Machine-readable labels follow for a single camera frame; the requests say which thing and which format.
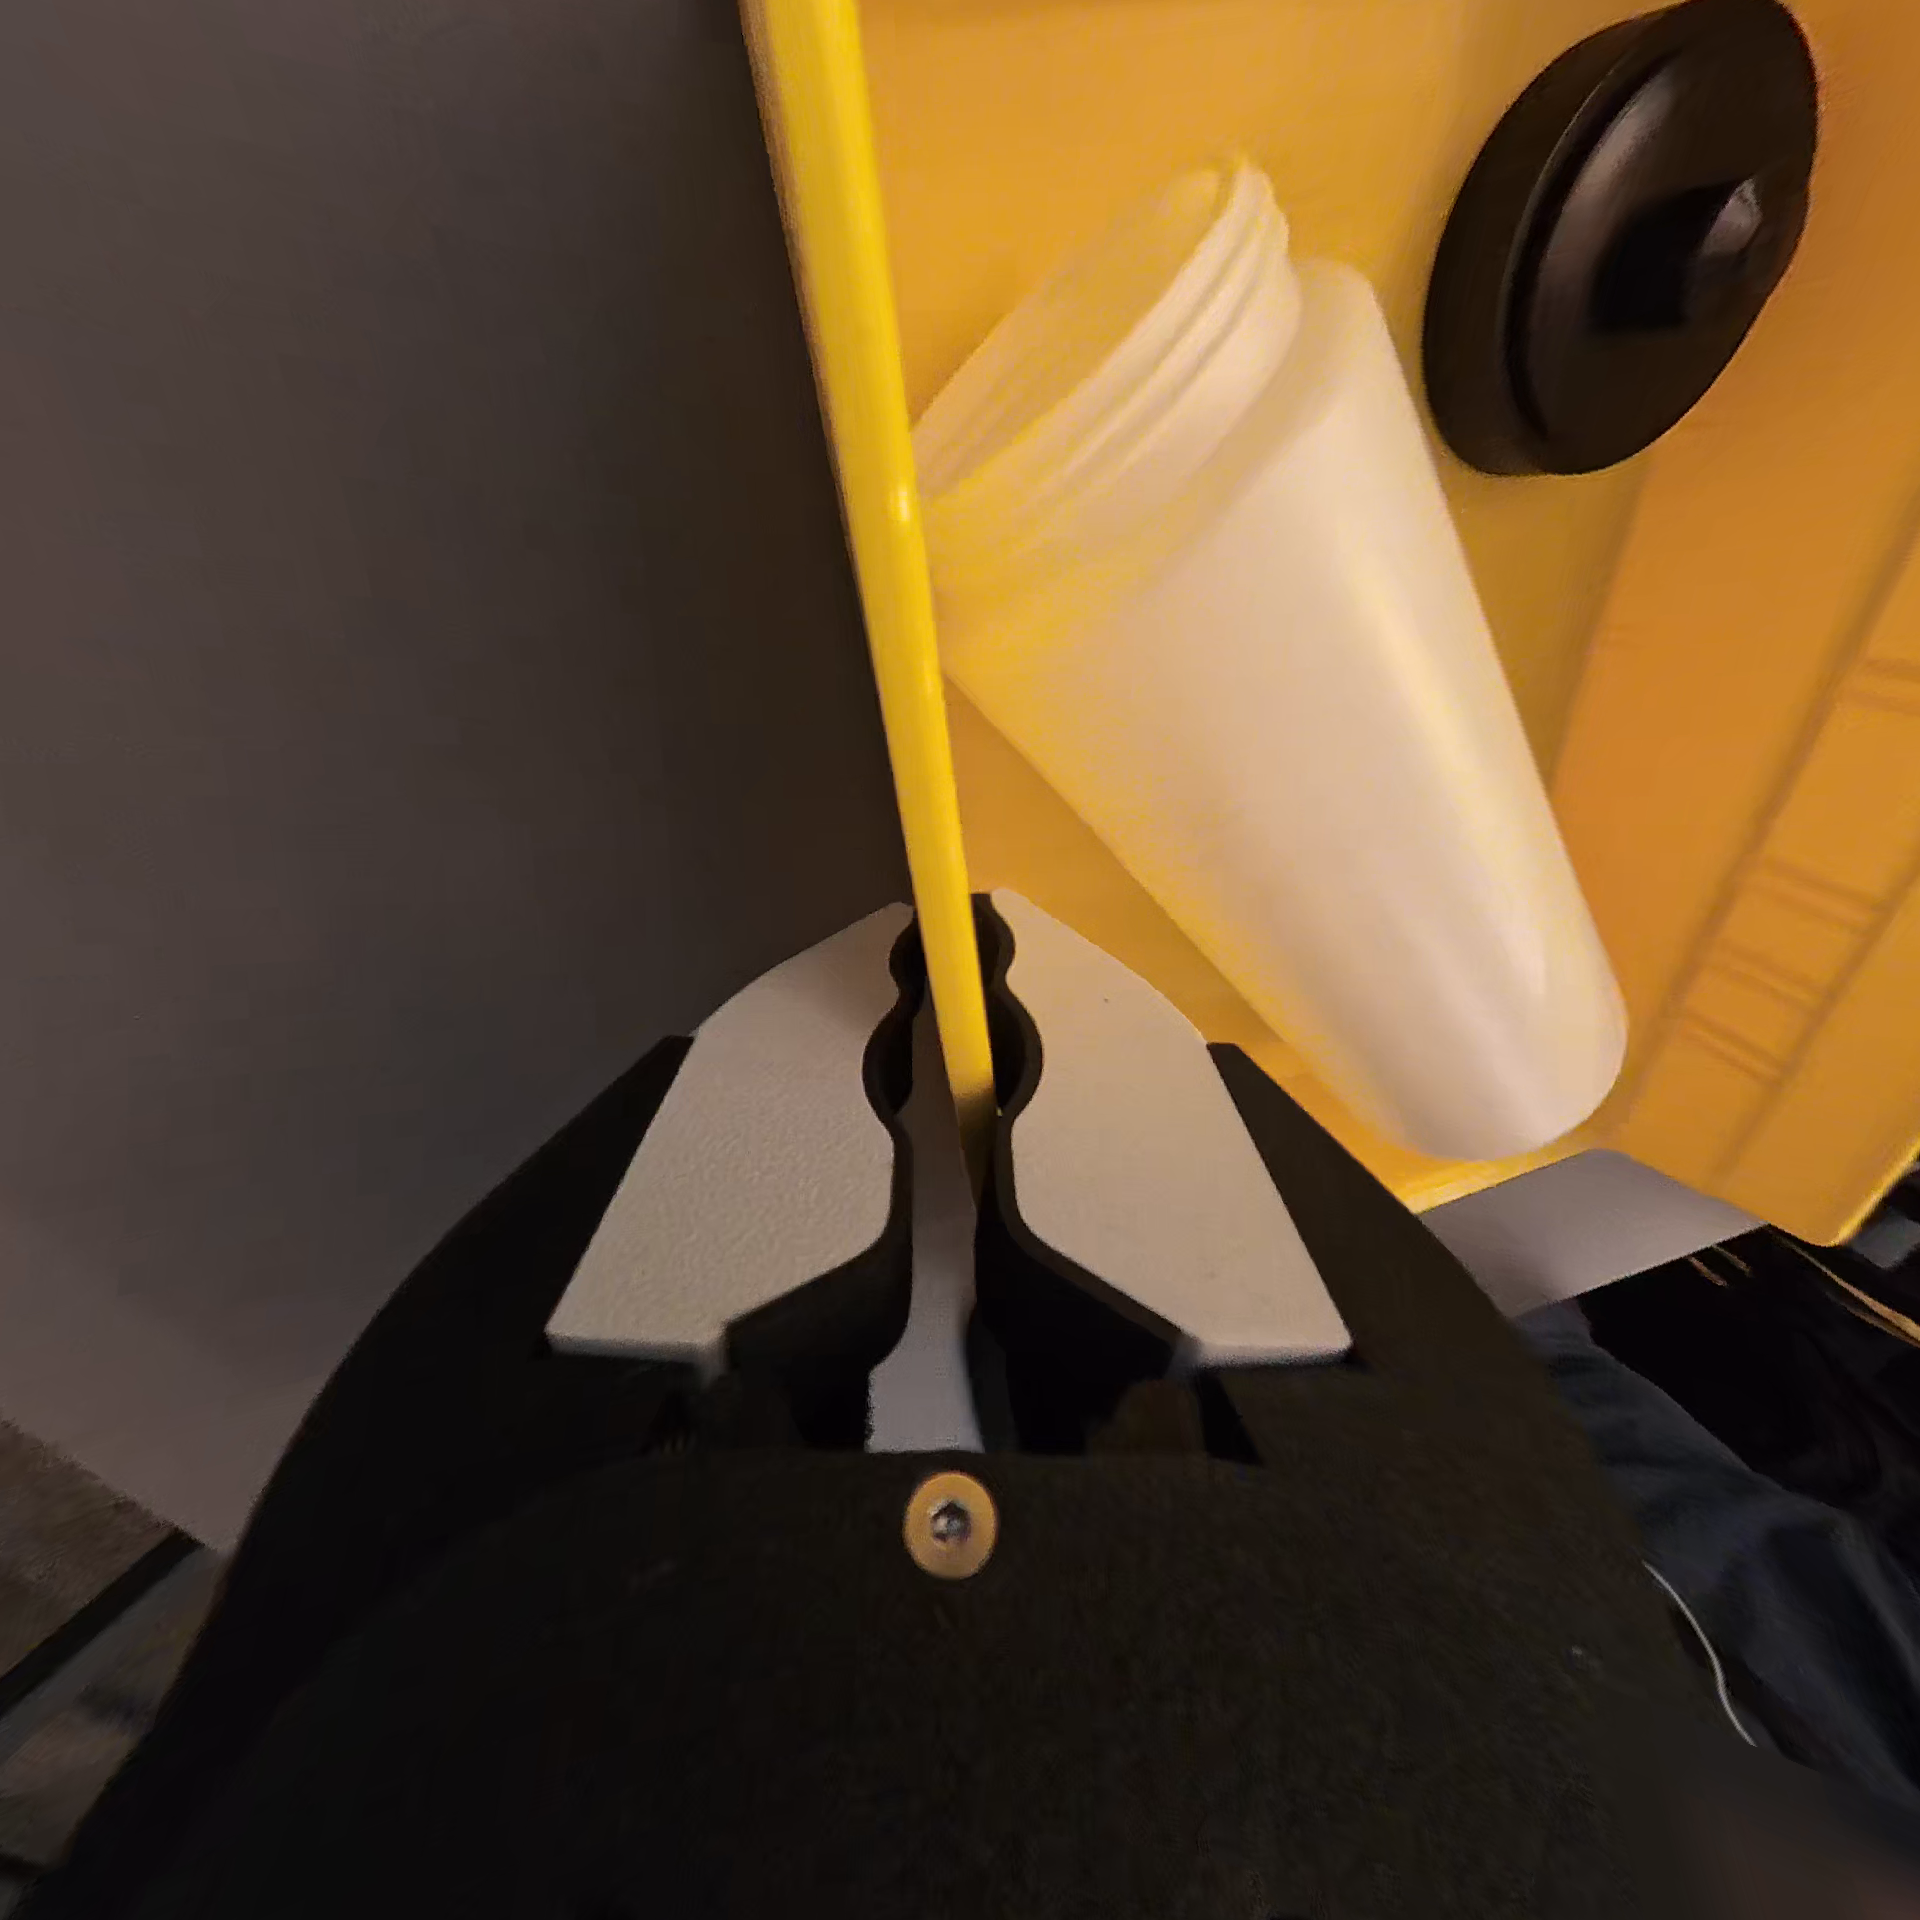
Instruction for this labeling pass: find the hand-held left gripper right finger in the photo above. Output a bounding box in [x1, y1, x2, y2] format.
[966, 887, 1355, 1369]

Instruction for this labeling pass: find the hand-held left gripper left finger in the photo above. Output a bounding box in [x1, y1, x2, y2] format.
[543, 901, 921, 1369]

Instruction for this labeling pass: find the white plastic bottle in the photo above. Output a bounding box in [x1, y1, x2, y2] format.
[913, 162, 1629, 1164]

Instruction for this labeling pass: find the yellow plastic bin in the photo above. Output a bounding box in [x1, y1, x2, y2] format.
[738, 0, 1920, 1250]

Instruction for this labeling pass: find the black bottle lid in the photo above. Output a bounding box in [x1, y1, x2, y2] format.
[1422, 0, 1822, 479]

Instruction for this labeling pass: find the person's dark clothing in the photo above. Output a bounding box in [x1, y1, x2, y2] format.
[1515, 1223, 1920, 1817]

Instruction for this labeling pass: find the white earphone cable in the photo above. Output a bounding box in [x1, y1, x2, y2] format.
[1641, 1558, 1765, 1749]

